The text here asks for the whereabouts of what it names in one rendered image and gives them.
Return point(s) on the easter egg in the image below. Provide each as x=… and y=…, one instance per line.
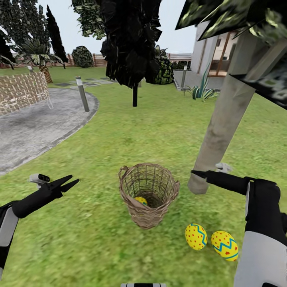
x=196, y=236
x=225, y=245
x=142, y=199

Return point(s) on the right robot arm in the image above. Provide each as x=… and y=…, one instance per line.
x=263, y=260

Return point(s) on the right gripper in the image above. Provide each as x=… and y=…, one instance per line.
x=219, y=179

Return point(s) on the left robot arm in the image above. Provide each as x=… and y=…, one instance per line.
x=11, y=213

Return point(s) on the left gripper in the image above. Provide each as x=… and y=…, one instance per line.
x=42, y=196

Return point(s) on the wicker basket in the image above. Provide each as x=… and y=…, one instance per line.
x=142, y=215

